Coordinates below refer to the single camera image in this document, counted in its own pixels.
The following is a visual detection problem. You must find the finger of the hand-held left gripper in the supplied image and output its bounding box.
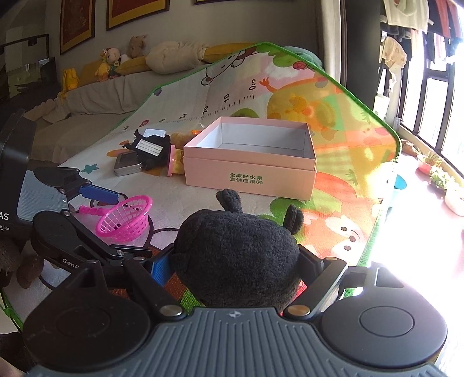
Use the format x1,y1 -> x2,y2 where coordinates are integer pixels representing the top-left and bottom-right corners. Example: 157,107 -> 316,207
60,174 -> 121,204
70,214 -> 155,271

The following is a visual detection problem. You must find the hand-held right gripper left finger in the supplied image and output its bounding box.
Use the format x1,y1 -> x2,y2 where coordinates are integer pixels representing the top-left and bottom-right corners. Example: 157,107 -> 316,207
72,246 -> 187,321

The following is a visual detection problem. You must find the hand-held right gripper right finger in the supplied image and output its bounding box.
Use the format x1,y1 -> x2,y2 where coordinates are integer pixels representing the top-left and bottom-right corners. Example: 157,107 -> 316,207
283,248 -> 410,320

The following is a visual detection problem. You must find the pink beaded toy handle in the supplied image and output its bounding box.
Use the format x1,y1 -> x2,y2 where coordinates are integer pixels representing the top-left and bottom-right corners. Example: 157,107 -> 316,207
74,205 -> 109,217

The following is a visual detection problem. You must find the pink plastic basket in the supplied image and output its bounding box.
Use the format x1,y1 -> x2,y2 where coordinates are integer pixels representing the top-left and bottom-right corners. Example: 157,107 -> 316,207
96,195 -> 153,240

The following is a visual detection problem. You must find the grey metal tin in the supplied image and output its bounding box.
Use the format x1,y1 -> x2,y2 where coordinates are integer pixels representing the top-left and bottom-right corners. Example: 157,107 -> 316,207
113,152 -> 143,177

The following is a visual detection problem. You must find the black case with white label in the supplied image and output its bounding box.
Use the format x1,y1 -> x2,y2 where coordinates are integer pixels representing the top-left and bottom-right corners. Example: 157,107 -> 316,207
123,128 -> 172,171

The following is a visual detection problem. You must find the black plush toy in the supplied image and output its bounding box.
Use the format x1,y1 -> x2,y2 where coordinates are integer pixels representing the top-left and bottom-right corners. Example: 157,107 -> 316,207
170,188 -> 305,316

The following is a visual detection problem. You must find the light brown plush toy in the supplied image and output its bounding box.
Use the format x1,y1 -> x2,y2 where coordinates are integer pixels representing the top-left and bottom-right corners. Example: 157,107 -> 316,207
170,132 -> 196,149

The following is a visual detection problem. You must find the pink cardboard box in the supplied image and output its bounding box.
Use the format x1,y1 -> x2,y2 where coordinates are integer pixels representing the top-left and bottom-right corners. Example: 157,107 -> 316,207
182,116 -> 318,201

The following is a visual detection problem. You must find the dark brown plush toy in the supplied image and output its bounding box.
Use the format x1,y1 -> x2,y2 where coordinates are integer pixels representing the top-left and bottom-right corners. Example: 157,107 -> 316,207
0,235 -> 46,291

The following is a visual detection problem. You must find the beige crumpled blanket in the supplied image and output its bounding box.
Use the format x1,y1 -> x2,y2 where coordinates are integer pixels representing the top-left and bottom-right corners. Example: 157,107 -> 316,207
23,96 -> 69,124

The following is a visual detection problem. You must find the grey covered sofa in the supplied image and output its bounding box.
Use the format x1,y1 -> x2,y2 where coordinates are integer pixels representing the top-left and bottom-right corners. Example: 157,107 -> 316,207
31,65 -> 204,164

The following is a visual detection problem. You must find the yellow plush toy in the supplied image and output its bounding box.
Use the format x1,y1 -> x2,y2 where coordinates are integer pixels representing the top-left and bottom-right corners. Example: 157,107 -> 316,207
61,68 -> 79,91

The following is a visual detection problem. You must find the dark glass cabinet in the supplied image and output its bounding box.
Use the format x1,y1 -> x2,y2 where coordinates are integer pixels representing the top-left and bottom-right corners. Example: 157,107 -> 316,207
0,34 -> 57,106

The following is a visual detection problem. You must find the mustard cushion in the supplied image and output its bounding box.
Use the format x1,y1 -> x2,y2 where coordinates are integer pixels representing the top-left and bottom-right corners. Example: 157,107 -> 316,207
78,60 -> 106,83

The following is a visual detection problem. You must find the small yellow pillow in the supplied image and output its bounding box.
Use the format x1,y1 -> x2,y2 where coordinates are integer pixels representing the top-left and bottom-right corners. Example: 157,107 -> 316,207
118,56 -> 152,76

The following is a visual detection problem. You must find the cream bolster pillow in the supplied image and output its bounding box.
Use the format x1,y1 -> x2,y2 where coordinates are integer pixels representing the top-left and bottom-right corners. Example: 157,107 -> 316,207
146,41 -> 211,75

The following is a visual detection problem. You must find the colourful cartoon play mat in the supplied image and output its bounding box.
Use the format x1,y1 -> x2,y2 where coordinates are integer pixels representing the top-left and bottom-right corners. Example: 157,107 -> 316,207
0,41 -> 401,327

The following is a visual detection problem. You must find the large yellow pillow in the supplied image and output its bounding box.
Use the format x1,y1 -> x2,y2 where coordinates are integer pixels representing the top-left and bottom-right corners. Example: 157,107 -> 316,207
205,43 -> 262,63

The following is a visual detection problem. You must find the green blanket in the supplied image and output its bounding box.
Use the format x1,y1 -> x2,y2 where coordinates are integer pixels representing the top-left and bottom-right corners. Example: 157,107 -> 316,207
283,45 -> 325,69

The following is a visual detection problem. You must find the grey curtain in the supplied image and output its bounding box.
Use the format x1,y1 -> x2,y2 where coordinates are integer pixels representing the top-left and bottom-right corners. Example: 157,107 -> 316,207
315,0 -> 381,109

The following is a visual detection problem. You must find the row of hanging clothes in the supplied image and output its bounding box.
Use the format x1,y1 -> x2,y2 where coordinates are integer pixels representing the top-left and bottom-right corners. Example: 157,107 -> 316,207
379,0 -> 464,73

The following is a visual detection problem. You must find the black window frame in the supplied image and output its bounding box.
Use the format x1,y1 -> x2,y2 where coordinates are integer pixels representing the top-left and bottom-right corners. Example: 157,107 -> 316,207
395,32 -> 464,153

